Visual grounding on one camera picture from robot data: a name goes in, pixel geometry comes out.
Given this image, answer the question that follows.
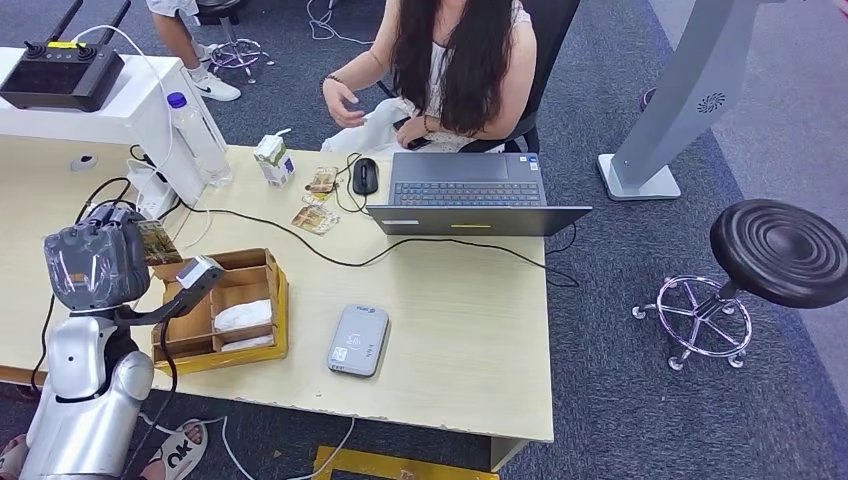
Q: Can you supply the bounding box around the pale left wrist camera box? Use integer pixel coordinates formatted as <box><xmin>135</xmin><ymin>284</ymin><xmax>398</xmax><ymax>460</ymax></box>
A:
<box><xmin>115</xmin><ymin>255</ymin><xmax>227</xmax><ymax>327</ymax></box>

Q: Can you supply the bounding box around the clear bottle with blue cap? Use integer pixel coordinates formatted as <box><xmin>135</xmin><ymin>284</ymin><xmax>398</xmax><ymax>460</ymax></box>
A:
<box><xmin>165</xmin><ymin>91</ymin><xmax>234</xmax><ymax>188</ymax></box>

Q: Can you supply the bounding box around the silver kiosk stand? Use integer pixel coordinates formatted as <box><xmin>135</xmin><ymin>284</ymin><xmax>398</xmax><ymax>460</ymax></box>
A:
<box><xmin>597</xmin><ymin>0</ymin><xmax>816</xmax><ymax>201</ymax></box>

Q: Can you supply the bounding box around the large black round stool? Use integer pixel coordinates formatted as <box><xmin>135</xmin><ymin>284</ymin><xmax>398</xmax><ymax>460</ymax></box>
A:
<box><xmin>631</xmin><ymin>198</ymin><xmax>848</xmax><ymax>372</ymax></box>

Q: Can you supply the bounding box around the black computer mouse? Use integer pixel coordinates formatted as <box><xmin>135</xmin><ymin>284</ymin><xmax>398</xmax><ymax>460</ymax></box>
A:
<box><xmin>351</xmin><ymin>157</ymin><xmax>382</xmax><ymax>197</ymax></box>

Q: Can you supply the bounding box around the white floor cable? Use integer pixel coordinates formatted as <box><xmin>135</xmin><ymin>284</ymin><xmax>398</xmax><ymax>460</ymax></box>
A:
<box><xmin>304</xmin><ymin>0</ymin><xmax>389</xmax><ymax>44</ymax></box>

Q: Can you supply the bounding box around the black mouse cable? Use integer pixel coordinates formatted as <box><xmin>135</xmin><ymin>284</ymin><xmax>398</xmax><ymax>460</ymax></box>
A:
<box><xmin>331</xmin><ymin>153</ymin><xmax>371</xmax><ymax>215</ymax></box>

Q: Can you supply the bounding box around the grey card reader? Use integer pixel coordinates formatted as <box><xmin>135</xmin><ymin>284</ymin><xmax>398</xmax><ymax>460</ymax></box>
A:
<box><xmin>326</xmin><ymin>303</ymin><xmax>391</xmax><ymax>379</ymax></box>

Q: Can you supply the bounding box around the black laptop power cable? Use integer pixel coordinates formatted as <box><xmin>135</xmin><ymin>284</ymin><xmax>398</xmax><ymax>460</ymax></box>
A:
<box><xmin>178</xmin><ymin>198</ymin><xmax>581</xmax><ymax>290</ymax></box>

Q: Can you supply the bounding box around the black phone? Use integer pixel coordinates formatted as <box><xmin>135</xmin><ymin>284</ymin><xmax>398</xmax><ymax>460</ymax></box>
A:
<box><xmin>392</xmin><ymin>115</ymin><xmax>433</xmax><ymax>151</ymax></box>

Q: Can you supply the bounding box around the black plug with cable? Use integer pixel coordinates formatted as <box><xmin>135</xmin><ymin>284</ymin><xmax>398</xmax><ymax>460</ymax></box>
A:
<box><xmin>29</xmin><ymin>177</ymin><xmax>181</xmax><ymax>392</ymax></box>

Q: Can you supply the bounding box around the person's left hand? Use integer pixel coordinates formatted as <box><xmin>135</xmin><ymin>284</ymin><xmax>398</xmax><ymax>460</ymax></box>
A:
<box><xmin>396</xmin><ymin>115</ymin><xmax>432</xmax><ymax>148</ymax></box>

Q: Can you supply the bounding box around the brown picture ID card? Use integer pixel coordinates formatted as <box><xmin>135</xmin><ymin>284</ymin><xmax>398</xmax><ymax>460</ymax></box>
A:
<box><xmin>309</xmin><ymin>166</ymin><xmax>340</xmax><ymax>195</ymax></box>

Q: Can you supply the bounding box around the person's right hand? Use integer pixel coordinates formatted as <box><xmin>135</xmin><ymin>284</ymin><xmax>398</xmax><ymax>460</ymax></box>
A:
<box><xmin>322</xmin><ymin>78</ymin><xmax>368</xmax><ymax>129</ymax></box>

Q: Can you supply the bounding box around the grey open laptop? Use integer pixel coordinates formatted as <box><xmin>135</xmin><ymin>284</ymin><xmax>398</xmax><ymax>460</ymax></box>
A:
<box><xmin>366</xmin><ymin>152</ymin><xmax>594</xmax><ymax>238</ymax></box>

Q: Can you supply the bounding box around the white folded item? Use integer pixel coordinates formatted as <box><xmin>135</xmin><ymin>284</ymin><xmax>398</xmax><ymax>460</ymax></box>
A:
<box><xmin>220</xmin><ymin>335</ymin><xmax>275</xmax><ymax>352</ymax></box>
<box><xmin>213</xmin><ymin>299</ymin><xmax>274</xmax><ymax>333</ymax></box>

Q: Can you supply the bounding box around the person's foot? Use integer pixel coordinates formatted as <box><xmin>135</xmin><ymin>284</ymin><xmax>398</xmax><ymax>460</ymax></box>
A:
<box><xmin>0</xmin><ymin>433</ymin><xmax>31</xmax><ymax>480</ymax></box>
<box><xmin>148</xmin><ymin>423</ymin><xmax>203</xmax><ymax>480</ymax></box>

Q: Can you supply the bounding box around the black remote controller with antennas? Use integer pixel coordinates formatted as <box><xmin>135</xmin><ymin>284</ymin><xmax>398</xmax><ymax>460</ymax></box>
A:
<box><xmin>0</xmin><ymin>0</ymin><xmax>132</xmax><ymax>113</ymax></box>

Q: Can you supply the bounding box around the small milk carton with straw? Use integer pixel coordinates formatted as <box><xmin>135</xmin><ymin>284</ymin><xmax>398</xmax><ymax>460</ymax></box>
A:
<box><xmin>252</xmin><ymin>128</ymin><xmax>297</xmax><ymax>189</ymax></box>

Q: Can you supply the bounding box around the white printed sandal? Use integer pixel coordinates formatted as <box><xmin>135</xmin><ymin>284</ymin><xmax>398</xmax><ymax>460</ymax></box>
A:
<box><xmin>153</xmin><ymin>418</ymin><xmax>209</xmax><ymax>480</ymax></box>

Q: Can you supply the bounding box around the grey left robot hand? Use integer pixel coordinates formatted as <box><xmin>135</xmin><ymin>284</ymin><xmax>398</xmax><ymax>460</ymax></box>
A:
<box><xmin>43</xmin><ymin>203</ymin><xmax>152</xmax><ymax>313</ymax></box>

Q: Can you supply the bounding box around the black office chair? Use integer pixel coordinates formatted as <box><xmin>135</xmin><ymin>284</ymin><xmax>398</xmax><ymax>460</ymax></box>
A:
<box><xmin>377</xmin><ymin>0</ymin><xmax>582</xmax><ymax>155</ymax></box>

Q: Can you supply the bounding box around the white power strip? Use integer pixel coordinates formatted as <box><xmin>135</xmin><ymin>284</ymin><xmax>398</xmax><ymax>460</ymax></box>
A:
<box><xmin>125</xmin><ymin>158</ymin><xmax>181</xmax><ymax>221</ymax></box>

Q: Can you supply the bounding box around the thin white charging cable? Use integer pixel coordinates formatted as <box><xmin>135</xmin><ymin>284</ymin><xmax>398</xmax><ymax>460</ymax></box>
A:
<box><xmin>68</xmin><ymin>25</ymin><xmax>175</xmax><ymax>223</ymax></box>

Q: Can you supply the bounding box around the standing person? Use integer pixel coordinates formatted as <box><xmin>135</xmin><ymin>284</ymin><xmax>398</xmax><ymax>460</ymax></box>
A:
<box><xmin>145</xmin><ymin>0</ymin><xmax>242</xmax><ymax>103</ymax></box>

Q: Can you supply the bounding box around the wooden compartment box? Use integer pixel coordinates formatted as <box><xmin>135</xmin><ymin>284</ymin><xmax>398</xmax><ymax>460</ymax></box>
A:
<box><xmin>150</xmin><ymin>248</ymin><xmax>291</xmax><ymax>377</ymax></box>

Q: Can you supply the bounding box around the white desk shelf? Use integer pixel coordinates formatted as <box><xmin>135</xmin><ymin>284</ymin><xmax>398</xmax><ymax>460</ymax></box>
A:
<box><xmin>0</xmin><ymin>46</ymin><xmax>228</xmax><ymax>207</ymax></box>

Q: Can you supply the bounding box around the picture card with white border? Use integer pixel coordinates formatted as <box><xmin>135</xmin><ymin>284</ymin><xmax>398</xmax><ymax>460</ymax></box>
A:
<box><xmin>290</xmin><ymin>203</ymin><xmax>342</xmax><ymax>238</ymax></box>

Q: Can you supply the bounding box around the small black chrome stool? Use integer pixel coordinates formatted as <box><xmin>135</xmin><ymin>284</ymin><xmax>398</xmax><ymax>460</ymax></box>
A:
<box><xmin>195</xmin><ymin>0</ymin><xmax>276</xmax><ymax>84</ymax></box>

